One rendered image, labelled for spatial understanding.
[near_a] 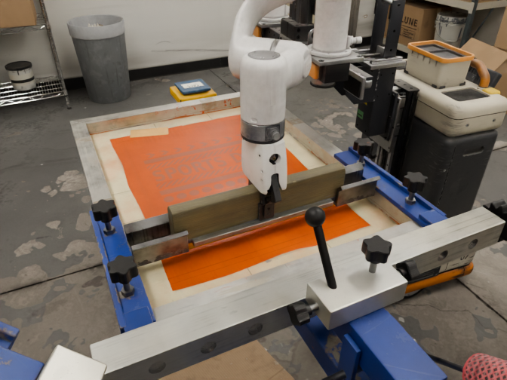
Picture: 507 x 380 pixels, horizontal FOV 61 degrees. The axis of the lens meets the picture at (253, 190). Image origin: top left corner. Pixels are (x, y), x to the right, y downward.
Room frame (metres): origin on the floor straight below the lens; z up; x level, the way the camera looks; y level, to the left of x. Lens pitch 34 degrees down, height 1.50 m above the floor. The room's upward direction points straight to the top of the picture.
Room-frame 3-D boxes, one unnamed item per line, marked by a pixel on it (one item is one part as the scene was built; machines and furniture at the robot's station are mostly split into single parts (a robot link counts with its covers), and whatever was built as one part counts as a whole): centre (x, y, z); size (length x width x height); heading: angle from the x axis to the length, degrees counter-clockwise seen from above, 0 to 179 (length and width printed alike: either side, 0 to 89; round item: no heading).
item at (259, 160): (0.67, -0.02, 1.12); 0.10 x 0.07 x 0.11; 25
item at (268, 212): (0.64, -0.03, 1.03); 0.03 x 0.03 x 0.07; 25
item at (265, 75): (0.70, -0.04, 1.25); 0.15 x 0.10 x 0.11; 161
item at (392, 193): (0.77, -0.28, 0.97); 0.30 x 0.05 x 0.07; 25
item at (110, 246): (0.53, 0.23, 0.97); 0.30 x 0.05 x 0.07; 25
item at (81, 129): (0.87, 0.08, 0.97); 0.79 x 0.58 x 0.04; 25
